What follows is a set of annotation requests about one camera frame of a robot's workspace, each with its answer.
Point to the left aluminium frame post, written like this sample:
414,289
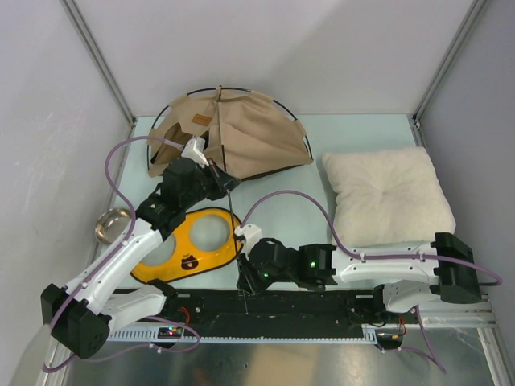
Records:
78,21

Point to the black tent pole front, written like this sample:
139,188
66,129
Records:
232,228

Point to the steel pet bowl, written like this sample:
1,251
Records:
111,224

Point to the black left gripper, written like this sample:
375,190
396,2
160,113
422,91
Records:
220,178

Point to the aluminium frame post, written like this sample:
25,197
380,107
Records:
78,21
466,27

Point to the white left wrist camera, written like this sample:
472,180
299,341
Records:
194,150

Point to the right aluminium frame post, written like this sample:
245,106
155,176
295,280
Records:
466,27

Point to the beige fabric pet tent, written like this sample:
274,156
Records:
233,136

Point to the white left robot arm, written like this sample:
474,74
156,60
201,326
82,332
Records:
77,314

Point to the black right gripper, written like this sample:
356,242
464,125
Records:
251,283

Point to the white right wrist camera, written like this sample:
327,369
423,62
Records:
249,235

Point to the cream fluffy cushion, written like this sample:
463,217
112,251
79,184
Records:
387,197

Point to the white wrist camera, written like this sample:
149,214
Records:
194,150
249,235

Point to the black tent pole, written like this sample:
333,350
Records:
193,96
232,228

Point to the small circuit board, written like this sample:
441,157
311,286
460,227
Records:
170,332

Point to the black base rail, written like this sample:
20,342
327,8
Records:
227,314

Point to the yellow double bowl holder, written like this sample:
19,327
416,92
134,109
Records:
189,258

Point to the black tent pole back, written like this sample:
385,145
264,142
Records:
193,96

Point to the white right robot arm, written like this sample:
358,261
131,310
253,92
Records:
403,281

